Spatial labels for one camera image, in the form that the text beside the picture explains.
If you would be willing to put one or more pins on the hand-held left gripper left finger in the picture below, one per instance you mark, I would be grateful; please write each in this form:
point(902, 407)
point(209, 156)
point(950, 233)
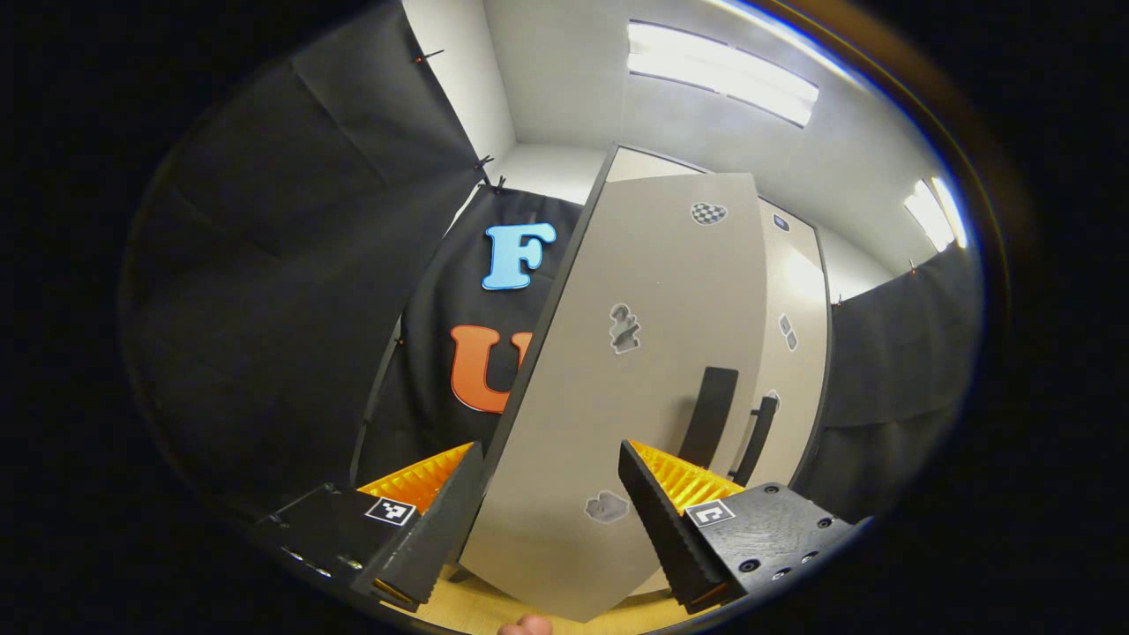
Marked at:
point(441, 529)

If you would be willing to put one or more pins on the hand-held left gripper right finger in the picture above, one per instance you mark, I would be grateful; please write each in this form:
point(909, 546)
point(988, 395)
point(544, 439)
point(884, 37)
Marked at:
point(661, 529)

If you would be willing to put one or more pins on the white shoe cabinet door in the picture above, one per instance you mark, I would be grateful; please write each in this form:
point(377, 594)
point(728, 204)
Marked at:
point(617, 397)
point(798, 335)

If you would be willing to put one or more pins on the grey shoe cabinet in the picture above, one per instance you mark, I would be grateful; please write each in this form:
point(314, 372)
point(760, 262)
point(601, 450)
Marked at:
point(540, 331)

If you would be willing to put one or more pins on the ceiling light panel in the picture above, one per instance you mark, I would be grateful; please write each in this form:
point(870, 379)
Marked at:
point(723, 70)
point(935, 212)

